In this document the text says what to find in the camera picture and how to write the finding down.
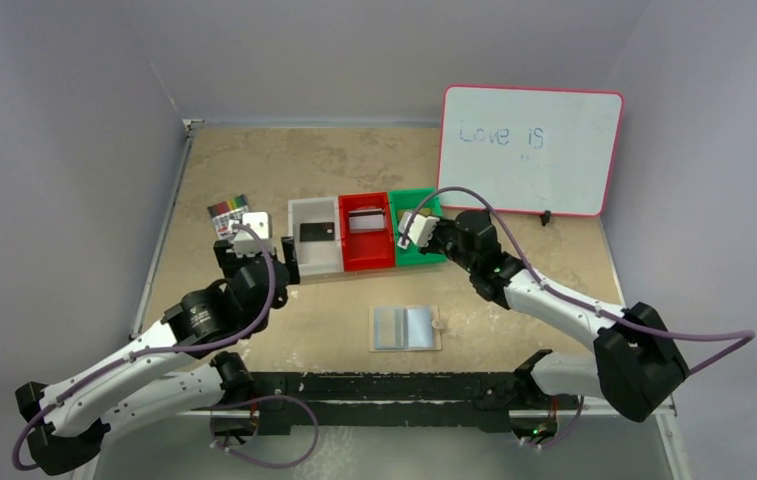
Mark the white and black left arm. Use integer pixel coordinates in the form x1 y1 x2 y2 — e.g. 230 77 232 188
11 234 300 476

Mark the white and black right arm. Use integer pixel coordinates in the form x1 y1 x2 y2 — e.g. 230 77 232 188
408 210 690 422

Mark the black card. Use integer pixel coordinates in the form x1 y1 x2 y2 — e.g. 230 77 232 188
299 222 336 242

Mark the white card with stripe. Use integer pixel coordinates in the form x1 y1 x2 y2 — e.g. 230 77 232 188
348 209 386 232

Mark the white plastic bin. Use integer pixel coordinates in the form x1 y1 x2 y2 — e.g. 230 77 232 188
288 196 344 277

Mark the pack of coloured markers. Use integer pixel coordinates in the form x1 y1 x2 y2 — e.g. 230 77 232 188
207 194 250 240

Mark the red plastic bin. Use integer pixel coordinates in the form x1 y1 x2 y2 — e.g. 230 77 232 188
338 192 395 273

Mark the black right whiteboard foot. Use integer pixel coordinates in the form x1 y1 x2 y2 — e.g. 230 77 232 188
540 210 552 227

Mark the green plastic bin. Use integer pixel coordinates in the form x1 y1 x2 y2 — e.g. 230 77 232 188
388 187 446 267

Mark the pink framed whiteboard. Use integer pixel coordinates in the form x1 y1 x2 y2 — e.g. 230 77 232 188
437 85 625 217

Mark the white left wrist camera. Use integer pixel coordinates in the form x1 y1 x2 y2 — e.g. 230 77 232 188
228 211 275 257

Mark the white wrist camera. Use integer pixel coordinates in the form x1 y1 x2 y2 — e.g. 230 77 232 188
228 211 275 257
396 211 440 250

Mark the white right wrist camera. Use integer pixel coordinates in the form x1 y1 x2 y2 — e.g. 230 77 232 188
396 211 440 250

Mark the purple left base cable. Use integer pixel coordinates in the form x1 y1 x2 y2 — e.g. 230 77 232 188
209 394 319 469

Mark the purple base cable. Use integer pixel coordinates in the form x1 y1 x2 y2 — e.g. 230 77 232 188
209 394 319 469
518 397 579 452

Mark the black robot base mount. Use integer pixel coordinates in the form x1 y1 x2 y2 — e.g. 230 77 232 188
187 351 579 439

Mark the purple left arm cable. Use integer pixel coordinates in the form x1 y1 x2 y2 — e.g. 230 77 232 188
12 223 278 473

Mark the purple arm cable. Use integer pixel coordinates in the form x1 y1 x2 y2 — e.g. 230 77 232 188
12 223 278 473
404 186 757 378

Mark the aluminium frame rail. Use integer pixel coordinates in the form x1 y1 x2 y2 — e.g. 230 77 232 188
89 390 677 419

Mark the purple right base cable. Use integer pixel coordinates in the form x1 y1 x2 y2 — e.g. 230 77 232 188
518 397 579 452

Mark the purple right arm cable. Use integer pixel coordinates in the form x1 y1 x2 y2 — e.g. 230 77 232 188
404 186 757 378

